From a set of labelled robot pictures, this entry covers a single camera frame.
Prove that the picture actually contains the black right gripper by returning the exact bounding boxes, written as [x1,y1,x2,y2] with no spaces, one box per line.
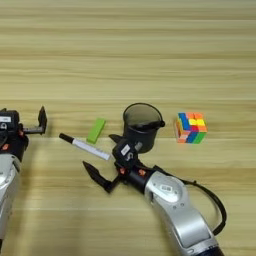
[81,133,158,195]

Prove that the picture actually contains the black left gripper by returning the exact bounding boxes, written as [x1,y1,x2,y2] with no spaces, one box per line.
[0,105,48,159]

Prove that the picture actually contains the green rectangular block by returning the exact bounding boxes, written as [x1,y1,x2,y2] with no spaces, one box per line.
[85,117,107,145]

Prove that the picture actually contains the black mesh pen cup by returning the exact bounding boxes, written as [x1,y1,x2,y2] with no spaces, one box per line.
[122,102,166,155]

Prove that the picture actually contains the multicolour puzzle cube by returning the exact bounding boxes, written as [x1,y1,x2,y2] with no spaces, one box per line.
[173,111,209,145]

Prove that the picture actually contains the right gripper small black box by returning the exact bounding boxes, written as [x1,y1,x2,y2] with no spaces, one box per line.
[111,137,139,169]

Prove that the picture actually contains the gripper small black box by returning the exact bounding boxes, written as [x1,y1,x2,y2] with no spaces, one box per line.
[0,107,21,133]
[111,137,139,169]

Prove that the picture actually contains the white marker with black cap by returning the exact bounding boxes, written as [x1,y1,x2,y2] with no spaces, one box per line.
[58,132,112,162]

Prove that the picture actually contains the left gripper small black box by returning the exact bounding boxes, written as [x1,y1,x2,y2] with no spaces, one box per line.
[0,107,21,133]

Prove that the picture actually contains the black pen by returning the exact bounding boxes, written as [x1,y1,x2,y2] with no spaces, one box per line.
[132,119,167,132]

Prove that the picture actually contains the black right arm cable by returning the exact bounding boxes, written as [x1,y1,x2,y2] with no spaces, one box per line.
[152,164,229,237]

